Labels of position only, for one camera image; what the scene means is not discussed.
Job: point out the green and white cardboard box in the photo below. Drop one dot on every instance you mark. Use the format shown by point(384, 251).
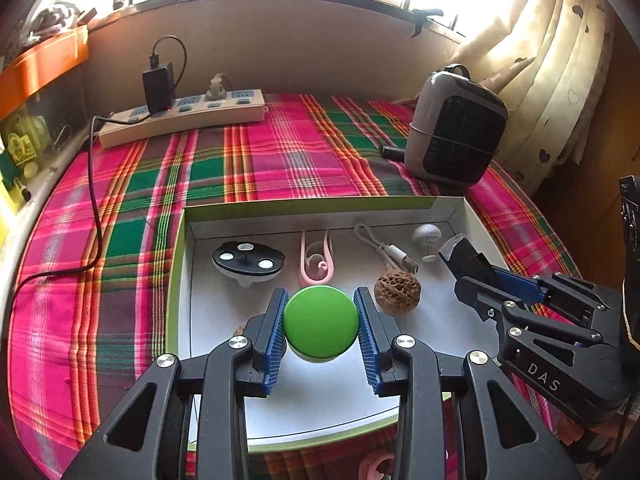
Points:
point(325, 400)

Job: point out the green and yellow packet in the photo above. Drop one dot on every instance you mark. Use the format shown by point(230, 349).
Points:
point(20, 142)

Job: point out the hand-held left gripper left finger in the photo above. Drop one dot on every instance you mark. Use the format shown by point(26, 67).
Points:
point(276, 340)

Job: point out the rough ridged walnut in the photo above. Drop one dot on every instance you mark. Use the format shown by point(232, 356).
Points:
point(396, 294)

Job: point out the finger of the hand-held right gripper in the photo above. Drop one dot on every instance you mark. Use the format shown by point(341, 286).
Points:
point(480, 295)
point(517, 282)

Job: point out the smooth round walnut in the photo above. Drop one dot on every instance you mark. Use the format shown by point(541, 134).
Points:
point(239, 331)

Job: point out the beige plug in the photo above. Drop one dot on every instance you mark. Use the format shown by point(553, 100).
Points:
point(216, 89)

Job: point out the black oval magnetic base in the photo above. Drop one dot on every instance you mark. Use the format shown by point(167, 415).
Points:
point(240, 266)

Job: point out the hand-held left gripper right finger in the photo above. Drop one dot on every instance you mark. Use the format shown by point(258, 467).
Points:
point(367, 345)

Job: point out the pink ear hook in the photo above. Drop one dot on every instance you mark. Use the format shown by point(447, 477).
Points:
point(372, 465)
point(305, 267)

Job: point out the black charger adapter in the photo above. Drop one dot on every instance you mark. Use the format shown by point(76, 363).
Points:
point(159, 85)

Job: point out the white mushroom-shaped toy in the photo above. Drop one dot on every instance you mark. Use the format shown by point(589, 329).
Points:
point(425, 232)

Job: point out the grey portable heater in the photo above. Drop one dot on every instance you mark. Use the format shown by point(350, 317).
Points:
point(450, 130)

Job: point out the black clamp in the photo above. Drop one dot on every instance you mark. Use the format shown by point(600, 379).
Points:
point(422, 17)

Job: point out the green dome toy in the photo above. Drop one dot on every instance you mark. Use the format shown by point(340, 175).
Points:
point(320, 320)

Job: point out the crumpled packaging pile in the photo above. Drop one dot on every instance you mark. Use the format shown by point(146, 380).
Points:
point(55, 15)

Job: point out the cream heart-print curtain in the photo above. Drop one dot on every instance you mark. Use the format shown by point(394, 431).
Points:
point(550, 60)

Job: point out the plaid cloth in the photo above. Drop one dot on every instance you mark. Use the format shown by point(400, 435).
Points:
point(150, 185)

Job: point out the beige power strip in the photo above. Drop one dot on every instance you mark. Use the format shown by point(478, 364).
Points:
point(200, 117)

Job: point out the orange box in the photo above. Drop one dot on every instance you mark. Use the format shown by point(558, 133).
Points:
point(45, 62)

